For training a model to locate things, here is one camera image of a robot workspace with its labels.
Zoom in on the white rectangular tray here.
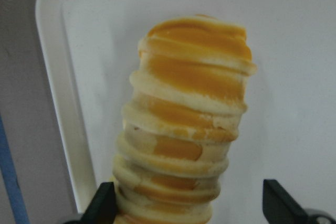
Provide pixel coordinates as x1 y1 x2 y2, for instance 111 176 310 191
35 0 335 223

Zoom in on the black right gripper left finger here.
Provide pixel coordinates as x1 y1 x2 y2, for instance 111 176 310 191
81 182 117 223

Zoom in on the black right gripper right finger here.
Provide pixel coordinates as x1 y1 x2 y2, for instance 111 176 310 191
262 179 310 224

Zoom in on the orange striped bread roll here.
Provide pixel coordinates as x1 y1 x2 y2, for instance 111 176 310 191
113 15 257 223

